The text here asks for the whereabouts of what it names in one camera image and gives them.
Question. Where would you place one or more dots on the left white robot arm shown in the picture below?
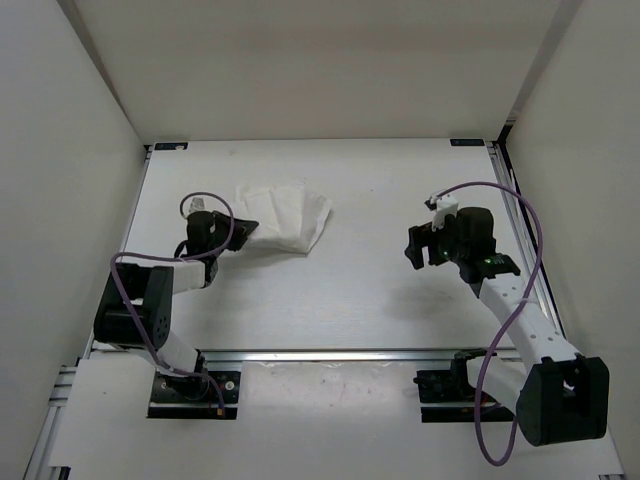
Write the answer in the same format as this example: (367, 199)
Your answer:
(135, 309)

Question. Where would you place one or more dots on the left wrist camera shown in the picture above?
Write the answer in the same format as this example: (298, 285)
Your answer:
(197, 204)

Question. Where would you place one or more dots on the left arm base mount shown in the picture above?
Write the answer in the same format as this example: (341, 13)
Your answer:
(195, 398)

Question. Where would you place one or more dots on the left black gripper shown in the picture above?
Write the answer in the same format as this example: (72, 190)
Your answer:
(241, 231)

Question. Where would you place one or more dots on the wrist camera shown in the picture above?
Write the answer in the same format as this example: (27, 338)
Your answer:
(442, 205)
(197, 204)

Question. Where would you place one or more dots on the aluminium front rail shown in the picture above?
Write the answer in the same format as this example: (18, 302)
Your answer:
(330, 356)

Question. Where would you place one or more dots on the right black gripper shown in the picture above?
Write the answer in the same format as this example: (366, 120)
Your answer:
(422, 236)

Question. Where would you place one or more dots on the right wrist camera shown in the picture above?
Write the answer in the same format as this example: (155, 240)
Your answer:
(442, 205)

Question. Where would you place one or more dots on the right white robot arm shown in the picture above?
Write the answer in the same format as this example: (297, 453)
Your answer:
(561, 395)

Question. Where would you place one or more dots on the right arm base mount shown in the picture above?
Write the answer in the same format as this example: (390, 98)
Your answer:
(442, 395)

